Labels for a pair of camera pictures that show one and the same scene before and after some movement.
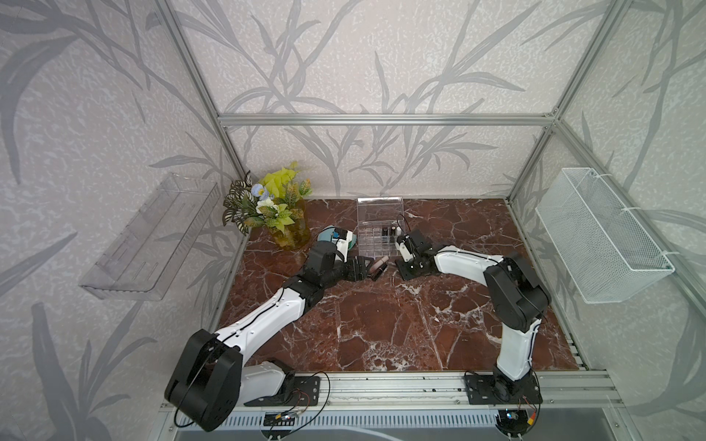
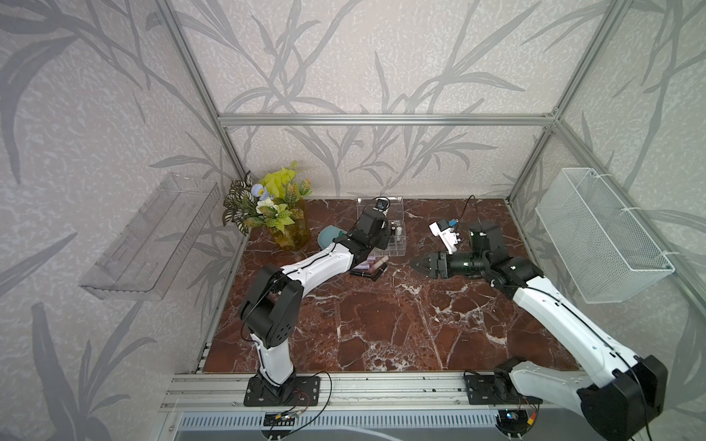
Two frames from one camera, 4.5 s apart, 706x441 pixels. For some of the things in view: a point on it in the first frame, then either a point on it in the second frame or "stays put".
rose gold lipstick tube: (379, 263) stays put
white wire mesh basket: (609, 256) stays put
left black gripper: (361, 274) to (385, 237)
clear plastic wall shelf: (142, 258) stays put
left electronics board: (278, 420) stays put
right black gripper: (400, 265) to (439, 262)
